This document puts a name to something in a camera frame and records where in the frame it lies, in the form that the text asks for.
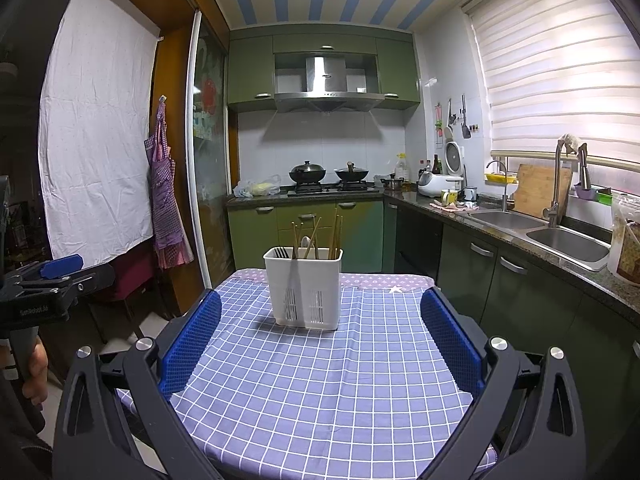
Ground person's left hand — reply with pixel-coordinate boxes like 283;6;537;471
20;332;51;416

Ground white window blind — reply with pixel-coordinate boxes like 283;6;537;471
460;0;640;161

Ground clear plastic bag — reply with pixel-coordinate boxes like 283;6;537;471
232;175;282;198

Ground wooden cutting board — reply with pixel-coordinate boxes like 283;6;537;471
512;162;573;221

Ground blue checked tablecloth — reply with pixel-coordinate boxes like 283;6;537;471
117;272;501;480

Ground green cabinets under stove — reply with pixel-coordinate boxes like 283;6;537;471
227;199;398;273

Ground beige rag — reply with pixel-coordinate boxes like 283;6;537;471
557;132;588;158

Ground clear bag of food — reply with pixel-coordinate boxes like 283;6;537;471
607;191;640;288

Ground purple dotted cloth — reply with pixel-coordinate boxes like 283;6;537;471
232;268;436;293

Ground green upper cabinets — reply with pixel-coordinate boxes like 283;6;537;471
227;27;421;113

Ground white plastic utensil holder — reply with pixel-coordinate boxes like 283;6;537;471
263;246;344;332

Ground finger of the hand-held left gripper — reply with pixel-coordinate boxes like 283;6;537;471
2;255;85;286
15;264;117;306

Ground steel double sink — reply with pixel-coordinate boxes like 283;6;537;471
467;208;613;273

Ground steel range hood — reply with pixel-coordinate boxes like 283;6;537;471
274;55;386;113

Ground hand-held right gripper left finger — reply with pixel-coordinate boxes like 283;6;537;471
52;289;223;480

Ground dark red chair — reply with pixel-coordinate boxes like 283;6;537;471
87;247;166;341

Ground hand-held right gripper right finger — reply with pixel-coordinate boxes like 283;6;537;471
419;287;587;480

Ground tall steel faucet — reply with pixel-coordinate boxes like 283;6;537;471
547;142;576;228

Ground person's left forearm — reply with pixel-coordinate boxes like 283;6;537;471
0;375;56;480

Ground purple checked apron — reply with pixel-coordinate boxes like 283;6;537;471
144;95;196;268

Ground white hanging sheet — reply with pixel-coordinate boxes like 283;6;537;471
37;0;166;263

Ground black wok with lid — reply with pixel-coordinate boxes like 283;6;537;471
288;160;327;186

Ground gas stove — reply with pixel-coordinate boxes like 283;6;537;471
287;182;382;197

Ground dark stone countertop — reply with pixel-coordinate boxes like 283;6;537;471
225;187;640;316

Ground green cabinets under sink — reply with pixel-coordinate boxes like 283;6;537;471
395;205;640;480

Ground glass sliding door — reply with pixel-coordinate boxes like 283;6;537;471
186;10;238;291

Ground white rice cooker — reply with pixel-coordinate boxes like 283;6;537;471
417;171;466;198

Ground black wok with handle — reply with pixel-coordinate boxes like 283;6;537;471
333;161;371;184

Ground bunch of wooden chopsticks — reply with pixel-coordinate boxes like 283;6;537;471
291;214;344;261

